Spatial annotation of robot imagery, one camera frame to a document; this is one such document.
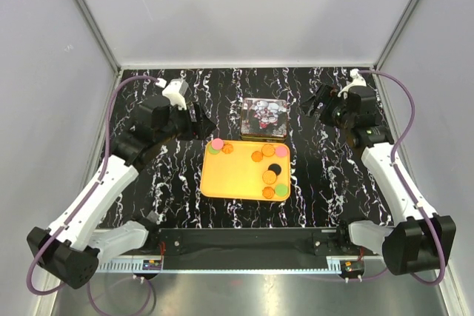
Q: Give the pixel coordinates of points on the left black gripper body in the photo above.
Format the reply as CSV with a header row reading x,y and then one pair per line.
x,y
181,126

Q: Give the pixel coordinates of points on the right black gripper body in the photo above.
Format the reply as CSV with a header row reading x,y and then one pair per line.
x,y
335,113

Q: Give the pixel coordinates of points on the gold tin lid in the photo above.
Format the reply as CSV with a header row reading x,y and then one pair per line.
x,y
264,116

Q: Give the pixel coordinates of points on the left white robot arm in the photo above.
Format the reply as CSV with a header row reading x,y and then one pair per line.
x,y
70,248

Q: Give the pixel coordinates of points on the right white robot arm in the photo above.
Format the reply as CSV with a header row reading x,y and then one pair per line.
x,y
420,239

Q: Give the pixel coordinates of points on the pink round cookie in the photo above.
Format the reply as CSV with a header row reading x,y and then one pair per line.
x,y
282,151
217,143

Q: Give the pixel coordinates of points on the green round cookie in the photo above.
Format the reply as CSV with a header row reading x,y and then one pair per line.
x,y
282,190
213,151

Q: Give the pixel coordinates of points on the orange swirl cookie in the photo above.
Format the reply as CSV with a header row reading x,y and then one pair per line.
x,y
257,156
268,192
227,148

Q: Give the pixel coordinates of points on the gold cookie tin box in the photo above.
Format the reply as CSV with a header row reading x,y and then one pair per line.
x,y
263,138

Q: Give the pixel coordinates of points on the yellow plastic tray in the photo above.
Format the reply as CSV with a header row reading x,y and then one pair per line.
x,y
237,176

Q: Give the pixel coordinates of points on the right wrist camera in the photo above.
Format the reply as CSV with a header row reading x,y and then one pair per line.
x,y
356,80

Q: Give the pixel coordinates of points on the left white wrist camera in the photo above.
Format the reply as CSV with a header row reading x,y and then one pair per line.
x,y
174,91

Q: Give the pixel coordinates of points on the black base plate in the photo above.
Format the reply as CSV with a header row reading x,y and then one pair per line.
x,y
315,241

